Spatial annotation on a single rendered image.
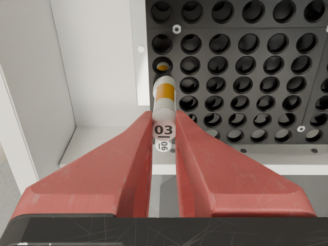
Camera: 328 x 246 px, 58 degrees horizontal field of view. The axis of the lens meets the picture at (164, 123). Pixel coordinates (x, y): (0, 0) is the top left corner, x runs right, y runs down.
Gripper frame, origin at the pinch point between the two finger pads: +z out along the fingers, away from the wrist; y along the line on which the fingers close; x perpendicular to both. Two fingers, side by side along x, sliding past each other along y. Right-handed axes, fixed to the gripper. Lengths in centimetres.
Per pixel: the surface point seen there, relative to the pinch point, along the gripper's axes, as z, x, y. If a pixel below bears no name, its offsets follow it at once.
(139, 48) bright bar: 13.2, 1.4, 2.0
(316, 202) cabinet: 20.2, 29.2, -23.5
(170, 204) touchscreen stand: 74, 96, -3
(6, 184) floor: 95, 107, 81
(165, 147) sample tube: 6.7, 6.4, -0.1
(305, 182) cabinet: 24.4, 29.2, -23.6
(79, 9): 14.7, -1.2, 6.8
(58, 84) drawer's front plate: 12.6, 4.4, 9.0
